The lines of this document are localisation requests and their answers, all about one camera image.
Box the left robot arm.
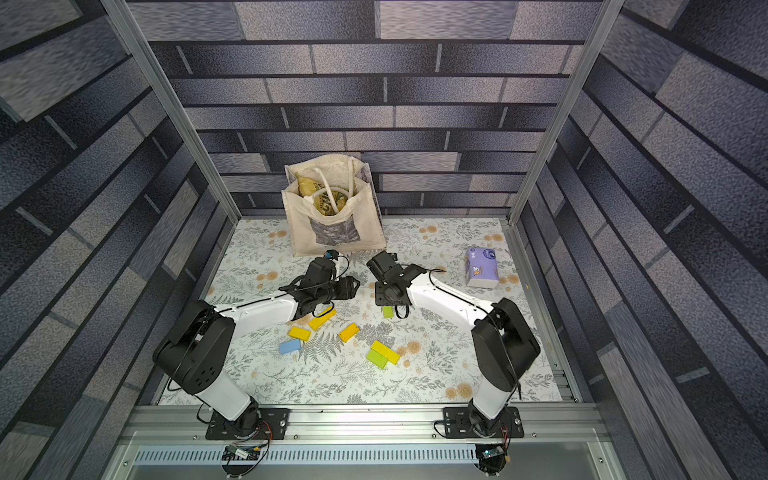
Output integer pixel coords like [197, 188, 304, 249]
[152, 250, 360, 440]

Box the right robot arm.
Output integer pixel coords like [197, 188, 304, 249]
[367, 251, 541, 438]

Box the long yellow block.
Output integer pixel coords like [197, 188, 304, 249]
[309, 307, 336, 331]

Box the small yellow block left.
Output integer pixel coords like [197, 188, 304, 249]
[288, 327, 311, 342]

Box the small yellow block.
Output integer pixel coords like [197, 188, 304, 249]
[288, 327, 311, 342]
[339, 323, 360, 343]

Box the small yellow block right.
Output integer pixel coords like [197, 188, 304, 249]
[339, 323, 360, 343]

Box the yellow block on green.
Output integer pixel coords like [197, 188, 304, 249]
[371, 341, 400, 365]

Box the light blue block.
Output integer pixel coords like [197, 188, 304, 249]
[279, 339, 302, 355]

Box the lime green block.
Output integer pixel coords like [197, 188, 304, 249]
[366, 349, 388, 369]

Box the beige canvas tote bag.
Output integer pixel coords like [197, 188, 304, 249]
[282, 154, 387, 256]

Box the purple tissue pack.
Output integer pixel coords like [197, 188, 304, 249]
[465, 247, 499, 289]

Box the left circuit board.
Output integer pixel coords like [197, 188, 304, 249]
[222, 445, 261, 463]

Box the circuit board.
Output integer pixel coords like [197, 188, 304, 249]
[476, 445, 506, 461]
[222, 445, 261, 463]

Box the right circuit board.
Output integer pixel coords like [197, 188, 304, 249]
[476, 445, 506, 461]

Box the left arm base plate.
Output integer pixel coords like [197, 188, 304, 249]
[205, 407, 291, 441]

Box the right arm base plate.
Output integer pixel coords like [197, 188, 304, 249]
[442, 405, 525, 439]

